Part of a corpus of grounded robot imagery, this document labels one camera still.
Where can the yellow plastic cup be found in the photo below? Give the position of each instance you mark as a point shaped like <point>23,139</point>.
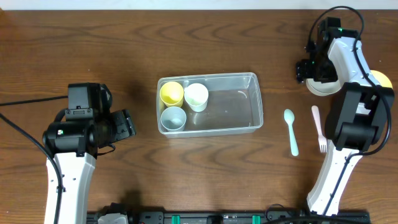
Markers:
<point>172,94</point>

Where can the mint green plastic spoon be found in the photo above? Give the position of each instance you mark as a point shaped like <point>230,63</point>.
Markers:
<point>289,119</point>

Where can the white plastic bowl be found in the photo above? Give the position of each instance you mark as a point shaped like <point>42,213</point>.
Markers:
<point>322,89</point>

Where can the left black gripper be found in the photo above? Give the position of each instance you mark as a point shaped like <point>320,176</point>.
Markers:
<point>125,123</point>

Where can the yellow plastic bowl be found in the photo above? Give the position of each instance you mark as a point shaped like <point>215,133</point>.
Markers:
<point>382,79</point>

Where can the white plastic cup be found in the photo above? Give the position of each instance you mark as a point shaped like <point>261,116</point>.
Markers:
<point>196,95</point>

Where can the clear plastic storage container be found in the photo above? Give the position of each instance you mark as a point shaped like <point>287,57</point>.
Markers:
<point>234,105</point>

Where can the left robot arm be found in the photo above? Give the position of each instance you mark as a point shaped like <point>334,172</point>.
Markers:
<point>73,141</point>

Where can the pink plastic fork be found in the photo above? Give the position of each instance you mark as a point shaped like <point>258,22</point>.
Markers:
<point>321,139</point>

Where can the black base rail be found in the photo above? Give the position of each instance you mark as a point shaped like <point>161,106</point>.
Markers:
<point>116,213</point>

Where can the grey-blue plastic cup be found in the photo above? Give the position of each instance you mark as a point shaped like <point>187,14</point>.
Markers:
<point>173,119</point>

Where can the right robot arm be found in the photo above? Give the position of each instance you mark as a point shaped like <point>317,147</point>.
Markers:
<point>360,113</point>

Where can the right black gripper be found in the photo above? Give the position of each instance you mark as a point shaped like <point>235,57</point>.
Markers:
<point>302,71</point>

